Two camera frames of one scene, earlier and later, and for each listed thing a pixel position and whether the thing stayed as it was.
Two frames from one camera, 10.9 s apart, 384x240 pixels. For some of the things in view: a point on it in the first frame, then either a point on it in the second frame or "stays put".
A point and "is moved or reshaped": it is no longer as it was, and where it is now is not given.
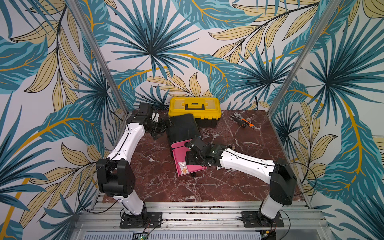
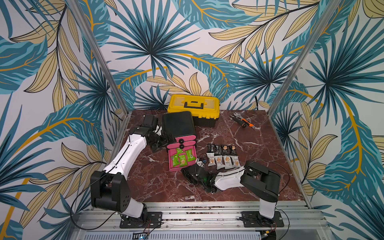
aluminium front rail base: (201, 221) stays put
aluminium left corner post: (77, 10) stays put
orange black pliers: (238, 119) stays put
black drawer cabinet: (181, 127) is moved or reshaped
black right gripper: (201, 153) → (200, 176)
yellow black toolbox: (207, 110) stays put
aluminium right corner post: (329, 14) stays put
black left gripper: (163, 127) → (166, 141)
